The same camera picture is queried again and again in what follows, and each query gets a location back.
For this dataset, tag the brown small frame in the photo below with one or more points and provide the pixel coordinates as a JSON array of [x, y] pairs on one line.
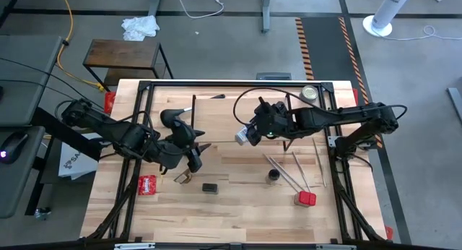
[[182, 177]]

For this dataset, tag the white crumpled cloth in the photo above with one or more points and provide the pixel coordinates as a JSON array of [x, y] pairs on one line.
[[140, 26]]

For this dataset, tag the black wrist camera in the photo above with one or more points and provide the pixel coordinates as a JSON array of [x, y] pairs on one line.
[[185, 132], [264, 106]]

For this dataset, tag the wooden side table black frame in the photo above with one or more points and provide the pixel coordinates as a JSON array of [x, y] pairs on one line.
[[119, 53]]

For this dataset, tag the grey box device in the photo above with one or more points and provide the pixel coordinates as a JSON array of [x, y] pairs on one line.
[[273, 76]]

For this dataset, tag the red candy packet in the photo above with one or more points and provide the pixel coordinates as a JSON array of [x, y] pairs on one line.
[[147, 185]]

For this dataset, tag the silver bracket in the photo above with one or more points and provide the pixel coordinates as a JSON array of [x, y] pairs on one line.
[[335, 247], [134, 246]]

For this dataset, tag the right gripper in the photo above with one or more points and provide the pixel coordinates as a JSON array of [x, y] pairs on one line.
[[270, 123]]

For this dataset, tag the labelled tin can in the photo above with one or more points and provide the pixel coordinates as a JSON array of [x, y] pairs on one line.
[[309, 92]]

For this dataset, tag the black computer mouse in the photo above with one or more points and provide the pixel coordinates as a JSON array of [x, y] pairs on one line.
[[14, 147]]

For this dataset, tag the white-lid glass spice jar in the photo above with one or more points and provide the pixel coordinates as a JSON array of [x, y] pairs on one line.
[[241, 138]]

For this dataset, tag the grey metal leg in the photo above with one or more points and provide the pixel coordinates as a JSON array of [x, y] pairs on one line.
[[266, 11], [455, 103], [156, 2]]

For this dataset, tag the grey desk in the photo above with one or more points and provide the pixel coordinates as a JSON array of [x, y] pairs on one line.
[[16, 185], [25, 80]]

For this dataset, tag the black hazard-striped floor mat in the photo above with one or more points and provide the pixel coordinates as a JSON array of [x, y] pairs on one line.
[[325, 44]]

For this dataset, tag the red spice container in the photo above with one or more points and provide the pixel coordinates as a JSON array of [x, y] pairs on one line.
[[307, 198]]

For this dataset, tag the black-lid spice jar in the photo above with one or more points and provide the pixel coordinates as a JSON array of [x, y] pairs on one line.
[[273, 175]]

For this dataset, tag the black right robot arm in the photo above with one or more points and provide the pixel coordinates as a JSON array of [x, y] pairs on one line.
[[343, 114]]

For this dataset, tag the white tower fan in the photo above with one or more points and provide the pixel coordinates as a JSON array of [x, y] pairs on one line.
[[388, 8]]

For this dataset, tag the caster wheel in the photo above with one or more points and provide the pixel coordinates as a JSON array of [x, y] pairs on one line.
[[42, 214]]

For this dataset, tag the black desk frame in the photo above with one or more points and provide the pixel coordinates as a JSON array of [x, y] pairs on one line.
[[65, 132]]

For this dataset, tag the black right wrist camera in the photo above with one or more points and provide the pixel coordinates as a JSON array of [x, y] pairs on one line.
[[264, 106]]

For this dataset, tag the metal chopstick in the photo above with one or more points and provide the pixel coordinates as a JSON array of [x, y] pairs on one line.
[[319, 163], [302, 175], [292, 179], [285, 177]]

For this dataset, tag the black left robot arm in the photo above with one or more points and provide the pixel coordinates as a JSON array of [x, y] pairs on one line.
[[130, 138]]

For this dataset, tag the dark green spice tin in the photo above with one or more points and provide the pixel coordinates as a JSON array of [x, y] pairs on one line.
[[210, 188]]

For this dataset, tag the red clamp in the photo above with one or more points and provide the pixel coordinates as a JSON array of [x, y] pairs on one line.
[[388, 232], [109, 99], [355, 96]]

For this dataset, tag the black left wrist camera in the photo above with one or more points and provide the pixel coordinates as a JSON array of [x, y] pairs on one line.
[[185, 132]]

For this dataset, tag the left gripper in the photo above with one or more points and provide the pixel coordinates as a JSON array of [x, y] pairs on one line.
[[177, 154]]

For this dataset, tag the white paper bag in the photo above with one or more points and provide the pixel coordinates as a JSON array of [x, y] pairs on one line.
[[74, 163]]

